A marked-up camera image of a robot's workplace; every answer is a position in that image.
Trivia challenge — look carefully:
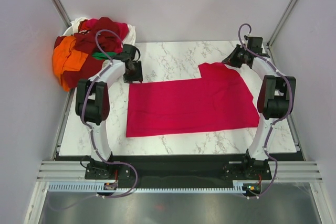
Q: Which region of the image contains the white laundry basket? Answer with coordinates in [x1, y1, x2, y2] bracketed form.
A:
[62, 19, 137, 72]

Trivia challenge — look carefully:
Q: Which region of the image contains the right aluminium frame post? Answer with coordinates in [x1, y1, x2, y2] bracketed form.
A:
[266, 0, 299, 48]

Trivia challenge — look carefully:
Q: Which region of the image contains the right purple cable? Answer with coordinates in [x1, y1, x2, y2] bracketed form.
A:
[237, 23, 293, 201]

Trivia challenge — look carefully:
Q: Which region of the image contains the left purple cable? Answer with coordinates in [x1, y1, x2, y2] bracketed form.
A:
[78, 29, 124, 166]

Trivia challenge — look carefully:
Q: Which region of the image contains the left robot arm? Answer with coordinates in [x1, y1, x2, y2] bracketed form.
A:
[75, 44, 143, 178]

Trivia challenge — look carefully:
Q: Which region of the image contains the orange t shirt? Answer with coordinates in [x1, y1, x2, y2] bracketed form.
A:
[52, 36, 89, 91]

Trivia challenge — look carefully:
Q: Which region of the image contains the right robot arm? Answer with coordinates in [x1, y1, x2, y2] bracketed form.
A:
[222, 36, 296, 161]

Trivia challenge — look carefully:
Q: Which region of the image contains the purple cable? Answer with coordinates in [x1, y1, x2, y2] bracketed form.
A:
[78, 29, 124, 166]
[237, 23, 293, 201]

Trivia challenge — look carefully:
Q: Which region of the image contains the slotted cable duct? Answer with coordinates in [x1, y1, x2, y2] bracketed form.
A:
[47, 180, 263, 196]

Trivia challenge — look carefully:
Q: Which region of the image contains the green t shirt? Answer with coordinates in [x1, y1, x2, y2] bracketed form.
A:
[92, 52, 116, 60]

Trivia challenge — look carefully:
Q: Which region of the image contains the magenta t shirt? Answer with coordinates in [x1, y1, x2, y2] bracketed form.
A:
[126, 63, 259, 137]

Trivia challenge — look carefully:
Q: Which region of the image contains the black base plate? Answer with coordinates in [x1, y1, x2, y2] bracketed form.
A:
[85, 154, 272, 189]

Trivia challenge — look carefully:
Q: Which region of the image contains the dark red t shirt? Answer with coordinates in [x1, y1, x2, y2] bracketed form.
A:
[61, 17, 130, 91]

